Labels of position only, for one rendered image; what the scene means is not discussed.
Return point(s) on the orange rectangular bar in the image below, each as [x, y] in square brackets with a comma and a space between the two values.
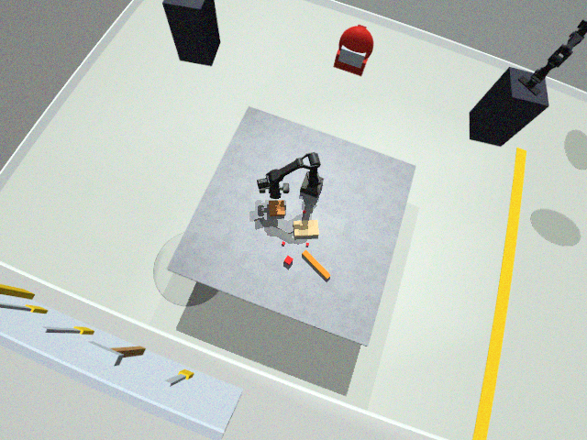
[316, 264]

